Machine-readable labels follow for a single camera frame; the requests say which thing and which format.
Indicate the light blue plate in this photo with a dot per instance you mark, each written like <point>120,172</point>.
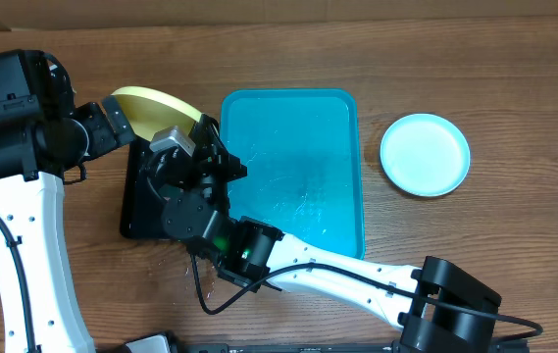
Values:
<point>425,155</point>

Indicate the black plastic tray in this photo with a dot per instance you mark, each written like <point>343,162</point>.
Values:
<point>141,212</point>

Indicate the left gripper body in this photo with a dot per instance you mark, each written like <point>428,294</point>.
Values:
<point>102,138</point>

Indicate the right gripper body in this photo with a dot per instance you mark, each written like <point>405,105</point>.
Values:
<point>227,171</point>

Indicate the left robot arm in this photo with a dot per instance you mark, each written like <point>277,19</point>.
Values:
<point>38,143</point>

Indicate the teal plastic tray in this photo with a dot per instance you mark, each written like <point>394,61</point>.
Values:
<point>301,148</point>

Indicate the yellow-rimmed plate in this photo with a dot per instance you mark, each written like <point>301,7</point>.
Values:
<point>149,111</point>

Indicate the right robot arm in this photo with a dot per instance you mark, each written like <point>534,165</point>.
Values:
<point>437,307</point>

